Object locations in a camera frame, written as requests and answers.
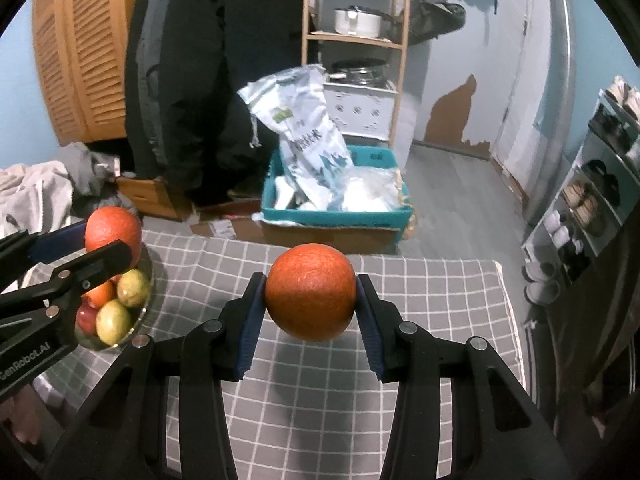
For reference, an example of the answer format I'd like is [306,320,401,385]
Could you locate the small orange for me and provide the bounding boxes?
[82,280,118,308]

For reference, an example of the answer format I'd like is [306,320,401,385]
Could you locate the metal pipe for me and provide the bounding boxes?
[522,0,576,221]

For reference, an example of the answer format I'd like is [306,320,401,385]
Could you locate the yellow plastic bag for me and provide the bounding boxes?
[395,170,418,243]

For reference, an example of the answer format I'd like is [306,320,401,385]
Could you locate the wooden louvred wardrobe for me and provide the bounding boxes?
[32,0,161,146]

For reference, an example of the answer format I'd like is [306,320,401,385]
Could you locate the flat cardboard with label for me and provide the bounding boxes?
[190,215,263,241]

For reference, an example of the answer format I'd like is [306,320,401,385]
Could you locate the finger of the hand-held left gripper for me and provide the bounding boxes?
[0,220,90,293]
[47,239,135,311]

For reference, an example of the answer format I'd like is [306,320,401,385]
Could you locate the steel steamer pot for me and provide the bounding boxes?
[330,58,390,86]

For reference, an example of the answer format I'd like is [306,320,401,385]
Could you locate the black hanging coat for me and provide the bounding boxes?
[124,0,306,208]

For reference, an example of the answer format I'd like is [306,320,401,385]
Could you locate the pale blue door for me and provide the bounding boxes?
[492,0,538,171]

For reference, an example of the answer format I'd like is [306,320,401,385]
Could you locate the white rice bag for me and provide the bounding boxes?
[237,64,356,211]

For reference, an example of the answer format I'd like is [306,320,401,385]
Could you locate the teal plastic crate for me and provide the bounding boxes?
[260,145,416,236]

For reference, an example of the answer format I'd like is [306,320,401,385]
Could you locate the green glass bowl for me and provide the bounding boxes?
[72,242,156,351]

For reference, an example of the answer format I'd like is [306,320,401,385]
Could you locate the grey jacket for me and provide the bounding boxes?
[60,142,141,221]

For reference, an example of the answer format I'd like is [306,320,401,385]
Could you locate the person's left hand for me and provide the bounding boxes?
[0,387,48,446]

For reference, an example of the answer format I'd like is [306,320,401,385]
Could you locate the red apple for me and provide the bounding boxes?
[75,305,98,337]

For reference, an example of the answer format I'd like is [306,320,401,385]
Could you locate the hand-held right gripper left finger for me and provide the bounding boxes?
[42,272,266,480]

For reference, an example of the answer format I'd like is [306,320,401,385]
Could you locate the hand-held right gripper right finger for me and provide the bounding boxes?
[355,274,566,480]

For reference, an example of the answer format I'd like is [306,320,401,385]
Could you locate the white patterned basket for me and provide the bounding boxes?
[322,82,398,140]

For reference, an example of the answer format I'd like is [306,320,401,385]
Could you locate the dark green cloth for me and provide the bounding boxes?
[545,220,640,461]

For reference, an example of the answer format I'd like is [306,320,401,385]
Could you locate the yellow pear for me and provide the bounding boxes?
[116,268,152,308]
[95,299,133,346]

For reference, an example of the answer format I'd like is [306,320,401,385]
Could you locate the large orange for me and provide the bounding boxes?
[84,206,143,271]
[264,243,357,343]

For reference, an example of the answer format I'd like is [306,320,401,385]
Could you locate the cardboard box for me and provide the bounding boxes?
[260,220,401,256]

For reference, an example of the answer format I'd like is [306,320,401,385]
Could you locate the grey checked tablecloth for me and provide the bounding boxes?
[30,227,526,480]

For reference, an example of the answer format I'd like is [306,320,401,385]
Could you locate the rows of shoes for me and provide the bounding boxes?
[522,75,640,306]

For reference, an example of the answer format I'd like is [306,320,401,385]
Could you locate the grey backpack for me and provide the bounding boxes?
[407,0,468,46]

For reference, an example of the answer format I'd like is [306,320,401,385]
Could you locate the wooden drawer box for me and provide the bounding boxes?
[116,175,193,221]

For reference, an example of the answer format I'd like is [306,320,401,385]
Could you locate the steel cooking pot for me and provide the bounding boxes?
[334,6,391,38]

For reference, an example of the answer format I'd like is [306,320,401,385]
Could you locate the wooden shelf rack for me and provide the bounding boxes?
[300,0,413,148]

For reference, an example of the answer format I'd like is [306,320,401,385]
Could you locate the clear plastic bag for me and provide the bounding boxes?
[327,167,406,213]

